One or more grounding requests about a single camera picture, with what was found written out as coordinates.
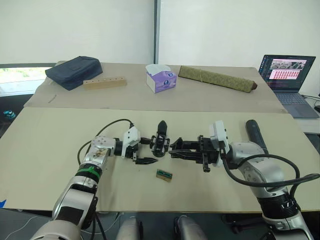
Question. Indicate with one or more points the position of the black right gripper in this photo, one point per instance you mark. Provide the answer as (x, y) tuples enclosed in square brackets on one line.
[(207, 150)]

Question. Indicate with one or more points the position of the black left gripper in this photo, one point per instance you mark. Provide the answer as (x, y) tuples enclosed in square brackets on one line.
[(132, 151)]

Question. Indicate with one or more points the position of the black gripper body workpiece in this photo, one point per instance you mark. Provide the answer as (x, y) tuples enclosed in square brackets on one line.
[(160, 146)]

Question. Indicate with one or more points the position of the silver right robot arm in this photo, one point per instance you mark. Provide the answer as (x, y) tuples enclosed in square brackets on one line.
[(260, 170)]

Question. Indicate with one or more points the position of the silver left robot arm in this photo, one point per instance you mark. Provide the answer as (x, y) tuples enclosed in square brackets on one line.
[(97, 153)]

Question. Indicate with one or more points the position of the black electric screwdriver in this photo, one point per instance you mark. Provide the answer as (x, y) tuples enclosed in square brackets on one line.
[(253, 130)]

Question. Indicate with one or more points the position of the blue tape piece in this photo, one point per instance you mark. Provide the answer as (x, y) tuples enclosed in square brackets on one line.
[(2, 203)]

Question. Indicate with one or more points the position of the small green brown block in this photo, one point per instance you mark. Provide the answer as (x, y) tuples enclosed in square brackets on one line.
[(163, 175)]

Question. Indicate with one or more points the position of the purple white tissue box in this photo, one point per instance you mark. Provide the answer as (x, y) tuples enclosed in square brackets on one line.
[(162, 80)]

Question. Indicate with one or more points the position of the rolled green mat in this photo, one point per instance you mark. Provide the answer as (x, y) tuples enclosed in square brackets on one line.
[(217, 79)]

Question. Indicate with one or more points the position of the grey rounded shape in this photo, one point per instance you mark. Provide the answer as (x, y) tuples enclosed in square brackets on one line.
[(128, 228), (188, 228)]

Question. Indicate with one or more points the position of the wooden block with holes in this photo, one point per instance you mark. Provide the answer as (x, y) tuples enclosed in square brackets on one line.
[(105, 83)]

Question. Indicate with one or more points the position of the black object under table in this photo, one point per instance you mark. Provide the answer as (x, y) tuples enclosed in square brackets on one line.
[(237, 223)]

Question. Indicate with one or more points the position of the dark blue fabric bag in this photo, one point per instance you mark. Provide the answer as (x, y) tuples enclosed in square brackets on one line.
[(72, 71)]

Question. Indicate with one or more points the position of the grey window pillar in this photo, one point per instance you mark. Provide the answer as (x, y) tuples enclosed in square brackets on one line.
[(156, 32)]

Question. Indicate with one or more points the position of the open grey laptop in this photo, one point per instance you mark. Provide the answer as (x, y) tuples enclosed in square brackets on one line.
[(287, 75)]

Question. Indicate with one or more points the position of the teal small object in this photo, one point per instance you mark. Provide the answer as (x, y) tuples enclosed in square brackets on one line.
[(8, 114)]

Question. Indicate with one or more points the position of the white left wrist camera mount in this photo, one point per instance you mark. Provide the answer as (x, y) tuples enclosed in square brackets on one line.
[(131, 136)]

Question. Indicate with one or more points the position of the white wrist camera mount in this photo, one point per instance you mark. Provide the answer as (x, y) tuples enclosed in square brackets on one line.
[(131, 136), (218, 132)]

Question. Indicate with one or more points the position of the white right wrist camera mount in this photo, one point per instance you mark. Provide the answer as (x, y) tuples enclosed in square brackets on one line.
[(218, 132)]

